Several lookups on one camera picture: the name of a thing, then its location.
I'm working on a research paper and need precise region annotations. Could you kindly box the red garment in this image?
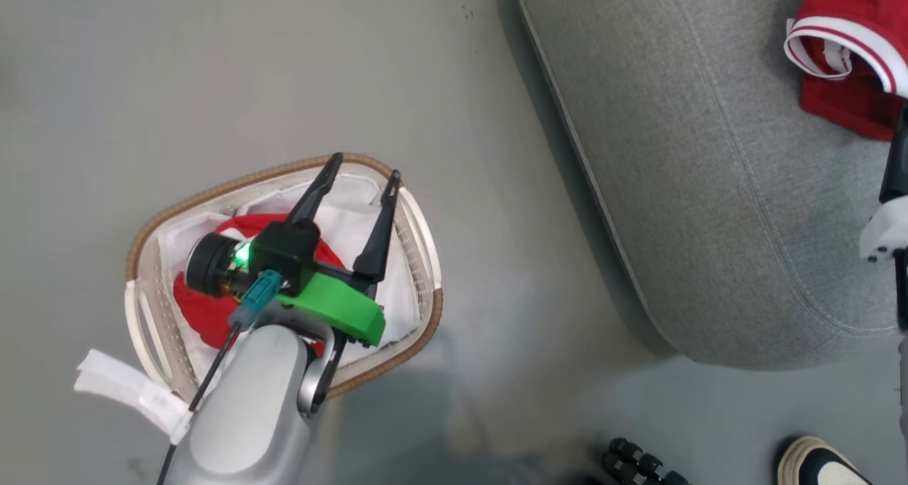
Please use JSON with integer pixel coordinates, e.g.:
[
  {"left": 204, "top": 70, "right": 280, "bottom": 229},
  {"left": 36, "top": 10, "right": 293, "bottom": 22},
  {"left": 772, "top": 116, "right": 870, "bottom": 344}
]
[{"left": 172, "top": 213, "right": 348, "bottom": 357}]

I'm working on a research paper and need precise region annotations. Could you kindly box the grey fabric sofa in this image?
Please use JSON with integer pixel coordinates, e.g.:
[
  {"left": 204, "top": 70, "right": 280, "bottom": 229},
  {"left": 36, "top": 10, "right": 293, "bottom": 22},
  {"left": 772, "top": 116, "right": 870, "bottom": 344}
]
[{"left": 511, "top": 0, "right": 908, "bottom": 370}]

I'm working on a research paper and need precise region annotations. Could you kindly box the white black shoe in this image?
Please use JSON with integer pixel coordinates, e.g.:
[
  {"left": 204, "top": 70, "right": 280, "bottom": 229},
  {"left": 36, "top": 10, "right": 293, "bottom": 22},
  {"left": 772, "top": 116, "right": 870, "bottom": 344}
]
[{"left": 776, "top": 435, "right": 875, "bottom": 485}]

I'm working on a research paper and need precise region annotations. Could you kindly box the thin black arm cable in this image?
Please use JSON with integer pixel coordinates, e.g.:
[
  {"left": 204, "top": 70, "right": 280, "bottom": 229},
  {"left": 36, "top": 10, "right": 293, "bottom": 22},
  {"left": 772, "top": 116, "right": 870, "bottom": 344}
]
[{"left": 156, "top": 269, "right": 284, "bottom": 485}]

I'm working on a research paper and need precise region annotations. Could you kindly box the red white sports jersey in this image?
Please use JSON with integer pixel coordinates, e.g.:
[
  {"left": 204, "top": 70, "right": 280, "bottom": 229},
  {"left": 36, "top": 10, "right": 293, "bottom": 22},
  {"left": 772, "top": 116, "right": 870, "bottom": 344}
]
[{"left": 783, "top": 0, "right": 908, "bottom": 143}]

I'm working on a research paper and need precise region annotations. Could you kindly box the white laundry basket brown rim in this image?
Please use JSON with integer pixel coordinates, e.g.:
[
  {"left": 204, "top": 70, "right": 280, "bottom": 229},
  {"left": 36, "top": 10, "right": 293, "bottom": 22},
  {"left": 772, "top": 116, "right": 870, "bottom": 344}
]
[{"left": 124, "top": 152, "right": 445, "bottom": 405}]

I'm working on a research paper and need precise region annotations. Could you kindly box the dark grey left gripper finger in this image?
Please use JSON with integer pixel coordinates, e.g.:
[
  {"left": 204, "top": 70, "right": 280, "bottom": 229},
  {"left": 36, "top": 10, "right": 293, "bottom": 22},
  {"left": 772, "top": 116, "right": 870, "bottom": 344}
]
[
  {"left": 285, "top": 152, "right": 345, "bottom": 226},
  {"left": 352, "top": 169, "right": 402, "bottom": 283}
]

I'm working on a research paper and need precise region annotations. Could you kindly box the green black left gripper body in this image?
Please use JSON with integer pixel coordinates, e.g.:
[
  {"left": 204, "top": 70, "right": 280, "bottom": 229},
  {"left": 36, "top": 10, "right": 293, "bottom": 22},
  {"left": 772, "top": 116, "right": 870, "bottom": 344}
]
[{"left": 185, "top": 219, "right": 387, "bottom": 348}]

